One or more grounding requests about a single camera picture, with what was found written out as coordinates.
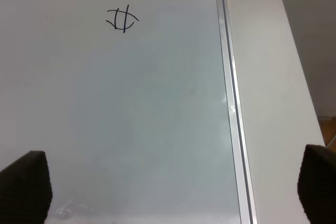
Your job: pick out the white board with aluminium frame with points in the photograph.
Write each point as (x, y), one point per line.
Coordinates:
(135, 104)

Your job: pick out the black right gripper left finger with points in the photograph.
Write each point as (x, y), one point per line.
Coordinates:
(26, 191)

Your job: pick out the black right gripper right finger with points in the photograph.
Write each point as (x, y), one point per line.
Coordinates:
(316, 184)

